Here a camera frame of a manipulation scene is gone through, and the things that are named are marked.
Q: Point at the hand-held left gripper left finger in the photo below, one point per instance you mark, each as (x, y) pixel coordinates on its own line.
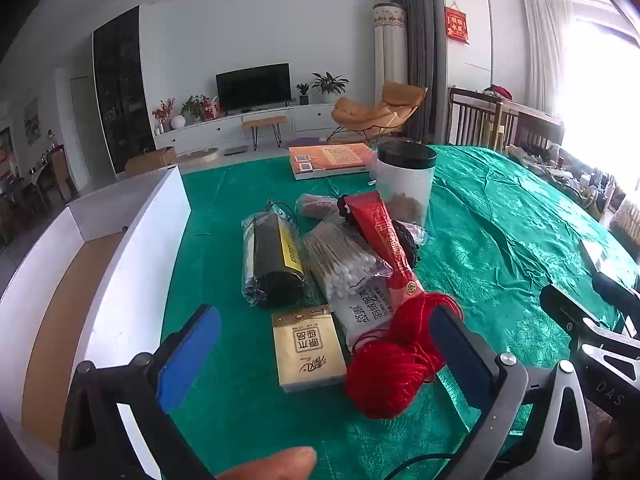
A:
(190, 355)

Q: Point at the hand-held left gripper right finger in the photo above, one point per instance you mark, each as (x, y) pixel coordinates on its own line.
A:
(460, 355)

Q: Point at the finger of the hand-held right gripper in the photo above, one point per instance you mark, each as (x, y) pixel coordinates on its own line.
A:
(565, 305)
(617, 287)

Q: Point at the red yarn ball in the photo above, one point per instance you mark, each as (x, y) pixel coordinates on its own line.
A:
(385, 375)

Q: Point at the beige tissue pack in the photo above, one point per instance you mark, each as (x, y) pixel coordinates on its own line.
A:
(307, 350)

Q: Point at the white cardboard box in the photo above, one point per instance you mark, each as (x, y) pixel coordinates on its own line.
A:
(145, 240)

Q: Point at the black socks package yellow label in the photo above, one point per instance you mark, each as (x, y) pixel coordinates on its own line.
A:
(272, 260)

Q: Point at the black lace hair net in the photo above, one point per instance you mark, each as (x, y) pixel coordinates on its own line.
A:
(407, 240)

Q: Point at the long red packet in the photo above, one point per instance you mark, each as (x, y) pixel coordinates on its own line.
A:
(385, 235)

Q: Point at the person's left hand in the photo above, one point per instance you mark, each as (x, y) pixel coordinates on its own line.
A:
(280, 462)

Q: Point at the white flat device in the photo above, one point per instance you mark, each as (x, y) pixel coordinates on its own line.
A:
(605, 260)

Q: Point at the white printed packet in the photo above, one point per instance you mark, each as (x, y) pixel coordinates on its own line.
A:
(365, 310)

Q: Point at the green tablecloth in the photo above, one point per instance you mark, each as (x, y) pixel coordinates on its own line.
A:
(500, 220)

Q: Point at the pile of household clutter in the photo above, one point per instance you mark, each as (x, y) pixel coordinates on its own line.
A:
(575, 175)

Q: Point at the cotton swabs packet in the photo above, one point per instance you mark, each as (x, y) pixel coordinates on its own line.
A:
(340, 265)

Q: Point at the clear jar black lid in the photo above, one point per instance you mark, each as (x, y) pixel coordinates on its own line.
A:
(405, 180)

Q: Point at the pink printed packet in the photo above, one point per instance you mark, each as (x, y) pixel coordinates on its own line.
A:
(315, 206)

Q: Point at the beige pet mat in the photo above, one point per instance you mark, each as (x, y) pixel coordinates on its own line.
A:
(197, 158)

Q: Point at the brown cardboard box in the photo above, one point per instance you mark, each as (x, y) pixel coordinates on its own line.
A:
(150, 160)

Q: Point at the wooden dining chair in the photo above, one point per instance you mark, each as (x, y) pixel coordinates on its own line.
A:
(57, 172)

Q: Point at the white tv cabinet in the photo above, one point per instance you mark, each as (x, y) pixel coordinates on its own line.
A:
(215, 130)

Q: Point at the round white vase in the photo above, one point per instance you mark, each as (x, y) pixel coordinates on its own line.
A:
(178, 122)

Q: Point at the orange book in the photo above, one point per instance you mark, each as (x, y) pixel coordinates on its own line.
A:
(330, 157)

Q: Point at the purple floor mat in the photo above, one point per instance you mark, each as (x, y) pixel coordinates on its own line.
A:
(310, 141)

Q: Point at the wooden bench black legs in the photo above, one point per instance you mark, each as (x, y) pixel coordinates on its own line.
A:
(264, 121)

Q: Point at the red flower arrangement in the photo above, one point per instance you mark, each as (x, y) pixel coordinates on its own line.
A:
(162, 110)

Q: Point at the red gift box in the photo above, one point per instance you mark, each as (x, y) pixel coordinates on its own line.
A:
(210, 109)

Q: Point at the bushy green potted plant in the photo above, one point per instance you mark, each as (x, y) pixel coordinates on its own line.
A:
(194, 107)

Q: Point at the white sheer curtain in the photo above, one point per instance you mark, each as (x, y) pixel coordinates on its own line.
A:
(547, 50)

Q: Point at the orange lounge chair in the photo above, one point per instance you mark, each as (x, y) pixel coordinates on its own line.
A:
(370, 110)

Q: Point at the white interior door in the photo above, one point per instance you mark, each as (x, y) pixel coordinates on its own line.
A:
(82, 115)

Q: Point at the tall black display cabinet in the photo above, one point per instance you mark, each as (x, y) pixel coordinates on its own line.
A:
(122, 90)

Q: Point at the black television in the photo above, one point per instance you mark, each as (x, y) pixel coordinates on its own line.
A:
(252, 87)

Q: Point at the small potted plant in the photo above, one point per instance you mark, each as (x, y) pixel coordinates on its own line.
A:
(303, 92)

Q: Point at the large green potted plant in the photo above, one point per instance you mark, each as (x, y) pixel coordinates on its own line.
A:
(327, 85)

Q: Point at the covered standing air conditioner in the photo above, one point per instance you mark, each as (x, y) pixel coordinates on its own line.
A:
(390, 60)

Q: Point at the grey curtain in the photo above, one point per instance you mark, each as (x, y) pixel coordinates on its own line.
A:
(417, 35)

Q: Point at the framed wall painting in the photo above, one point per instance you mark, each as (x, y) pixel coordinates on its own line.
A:
(32, 120)

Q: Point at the red wall hanging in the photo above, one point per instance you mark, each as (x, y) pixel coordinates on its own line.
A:
(456, 24)

